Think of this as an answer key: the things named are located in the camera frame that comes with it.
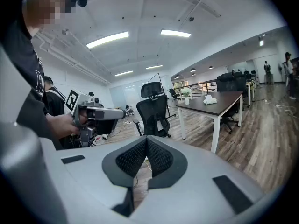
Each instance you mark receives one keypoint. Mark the black mesh office chair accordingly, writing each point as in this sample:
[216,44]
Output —
[151,111]

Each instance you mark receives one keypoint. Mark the white cloth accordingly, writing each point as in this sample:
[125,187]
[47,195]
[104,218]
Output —
[209,100]

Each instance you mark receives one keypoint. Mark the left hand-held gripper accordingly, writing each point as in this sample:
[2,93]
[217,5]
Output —
[81,101]

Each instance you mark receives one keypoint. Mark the person's black printed t-shirt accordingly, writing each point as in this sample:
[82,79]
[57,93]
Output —
[23,66]

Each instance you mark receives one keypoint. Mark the white flower bouquet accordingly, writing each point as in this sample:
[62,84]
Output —
[186,92]

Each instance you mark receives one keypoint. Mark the large black padded chair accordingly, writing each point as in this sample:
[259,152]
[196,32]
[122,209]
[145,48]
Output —
[227,83]

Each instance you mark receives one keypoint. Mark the white vase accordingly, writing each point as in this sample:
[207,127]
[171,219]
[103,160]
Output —
[187,101]

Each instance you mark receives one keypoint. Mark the long ceiling light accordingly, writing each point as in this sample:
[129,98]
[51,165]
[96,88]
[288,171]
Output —
[175,33]
[123,73]
[107,39]
[154,67]

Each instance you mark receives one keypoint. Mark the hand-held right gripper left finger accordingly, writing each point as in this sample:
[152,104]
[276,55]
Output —
[88,171]

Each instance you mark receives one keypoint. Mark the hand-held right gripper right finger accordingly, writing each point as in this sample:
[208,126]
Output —
[201,171]

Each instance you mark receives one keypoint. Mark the small black office chair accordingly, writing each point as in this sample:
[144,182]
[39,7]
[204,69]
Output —
[174,93]

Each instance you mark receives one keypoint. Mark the dark brown table white legs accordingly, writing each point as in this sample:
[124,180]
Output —
[219,101]

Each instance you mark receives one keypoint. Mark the person's left hand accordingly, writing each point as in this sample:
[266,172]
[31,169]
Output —
[63,125]

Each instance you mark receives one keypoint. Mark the black metal railing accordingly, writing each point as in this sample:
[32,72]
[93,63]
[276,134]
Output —
[208,84]

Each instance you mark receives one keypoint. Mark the person's head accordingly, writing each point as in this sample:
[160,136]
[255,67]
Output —
[42,8]

